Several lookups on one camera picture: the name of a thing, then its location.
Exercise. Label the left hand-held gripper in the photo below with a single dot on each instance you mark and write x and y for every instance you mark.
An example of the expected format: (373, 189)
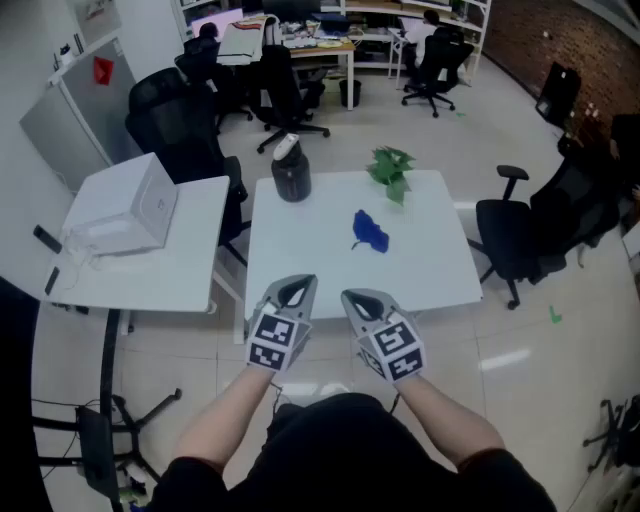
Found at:
(272, 340)

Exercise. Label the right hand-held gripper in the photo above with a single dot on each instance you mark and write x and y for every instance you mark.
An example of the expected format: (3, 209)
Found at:
(395, 347)

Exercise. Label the blue cloth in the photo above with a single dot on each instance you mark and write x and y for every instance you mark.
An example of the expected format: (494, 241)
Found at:
(370, 231)

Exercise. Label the person's left forearm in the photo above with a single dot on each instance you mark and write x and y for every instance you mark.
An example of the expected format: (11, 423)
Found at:
(225, 415)

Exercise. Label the person's right forearm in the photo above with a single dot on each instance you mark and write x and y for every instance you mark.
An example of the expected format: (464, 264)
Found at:
(445, 420)

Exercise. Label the dark plastic jar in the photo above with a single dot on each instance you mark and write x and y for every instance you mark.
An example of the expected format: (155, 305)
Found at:
(291, 180)

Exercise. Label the green leafy plant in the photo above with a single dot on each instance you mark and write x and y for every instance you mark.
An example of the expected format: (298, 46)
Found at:
(390, 170)

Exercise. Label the person's black clothing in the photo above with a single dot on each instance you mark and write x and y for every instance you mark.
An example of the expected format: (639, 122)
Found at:
(340, 460)

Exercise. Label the black office chair with armrest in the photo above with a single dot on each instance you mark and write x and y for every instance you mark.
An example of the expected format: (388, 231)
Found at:
(505, 235)

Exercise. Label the black stand with legs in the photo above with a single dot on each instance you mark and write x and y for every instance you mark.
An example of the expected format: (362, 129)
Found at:
(107, 360)

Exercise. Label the white box appliance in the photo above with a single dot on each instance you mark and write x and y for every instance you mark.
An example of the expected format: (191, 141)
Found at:
(120, 195)

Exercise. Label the black mesh office chair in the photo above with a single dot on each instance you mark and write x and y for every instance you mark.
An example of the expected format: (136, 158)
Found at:
(175, 130)

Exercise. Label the black waste bin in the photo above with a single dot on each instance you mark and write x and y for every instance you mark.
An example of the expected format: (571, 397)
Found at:
(350, 94)

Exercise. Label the black swivel chair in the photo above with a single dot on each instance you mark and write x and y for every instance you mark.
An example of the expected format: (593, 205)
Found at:
(277, 85)
(442, 60)
(205, 65)

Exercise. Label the slim black device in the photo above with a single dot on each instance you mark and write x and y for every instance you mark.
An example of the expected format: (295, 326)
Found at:
(52, 280)

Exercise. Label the black panel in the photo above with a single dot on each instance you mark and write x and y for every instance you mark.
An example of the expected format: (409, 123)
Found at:
(97, 450)

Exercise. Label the black phone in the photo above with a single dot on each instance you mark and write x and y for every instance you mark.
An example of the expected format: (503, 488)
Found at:
(47, 239)

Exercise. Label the wooden desk with white legs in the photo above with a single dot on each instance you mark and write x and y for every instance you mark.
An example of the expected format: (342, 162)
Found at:
(325, 47)

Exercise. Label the white striped garment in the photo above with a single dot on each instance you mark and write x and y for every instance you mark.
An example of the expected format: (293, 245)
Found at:
(240, 42)

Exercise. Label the white cabinet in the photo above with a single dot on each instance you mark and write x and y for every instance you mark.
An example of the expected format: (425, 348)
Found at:
(632, 245)

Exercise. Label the grey cabinet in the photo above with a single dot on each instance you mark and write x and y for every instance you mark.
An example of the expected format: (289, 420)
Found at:
(75, 120)

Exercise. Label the black chair base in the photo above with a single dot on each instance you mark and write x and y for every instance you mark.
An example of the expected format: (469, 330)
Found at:
(617, 435)

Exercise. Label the pink lit monitor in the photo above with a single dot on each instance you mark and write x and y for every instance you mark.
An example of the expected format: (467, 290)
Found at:
(215, 20)

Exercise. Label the black box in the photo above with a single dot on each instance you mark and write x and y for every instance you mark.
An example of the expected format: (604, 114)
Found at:
(559, 92)
(627, 137)

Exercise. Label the red sticker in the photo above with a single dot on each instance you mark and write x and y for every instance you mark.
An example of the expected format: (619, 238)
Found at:
(103, 71)

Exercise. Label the white shelving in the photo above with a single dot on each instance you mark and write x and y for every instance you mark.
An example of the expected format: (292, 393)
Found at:
(470, 20)

